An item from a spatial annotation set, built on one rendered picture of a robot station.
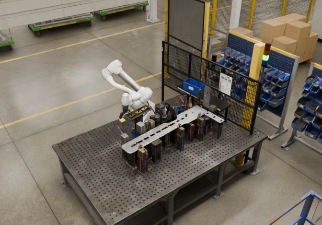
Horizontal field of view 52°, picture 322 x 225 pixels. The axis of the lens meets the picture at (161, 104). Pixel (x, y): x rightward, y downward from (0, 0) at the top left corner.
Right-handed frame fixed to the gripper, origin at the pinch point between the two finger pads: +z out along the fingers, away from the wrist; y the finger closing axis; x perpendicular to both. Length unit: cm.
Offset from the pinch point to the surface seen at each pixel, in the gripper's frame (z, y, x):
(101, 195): 22, 89, 77
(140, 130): -13.8, 9.9, 46.1
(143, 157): -9, 35, 82
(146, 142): -10, 15, 65
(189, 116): -13, -64, 62
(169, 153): 18, -17, 76
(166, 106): -25, -42, 38
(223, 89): -37, -127, 65
